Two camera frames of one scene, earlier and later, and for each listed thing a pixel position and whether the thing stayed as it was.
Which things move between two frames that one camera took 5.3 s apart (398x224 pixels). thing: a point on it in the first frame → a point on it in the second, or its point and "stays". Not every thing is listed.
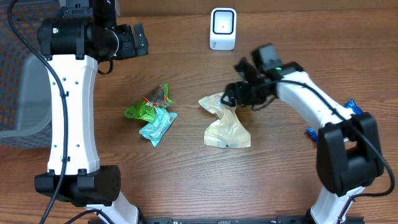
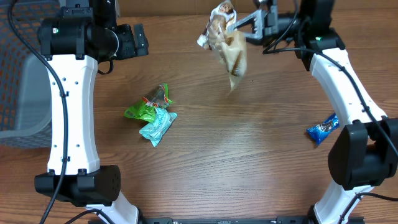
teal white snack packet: (155, 130) stays
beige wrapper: (227, 131) → (231, 48)
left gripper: (130, 50) stays
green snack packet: (145, 111) stays
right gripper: (239, 97) → (262, 22)
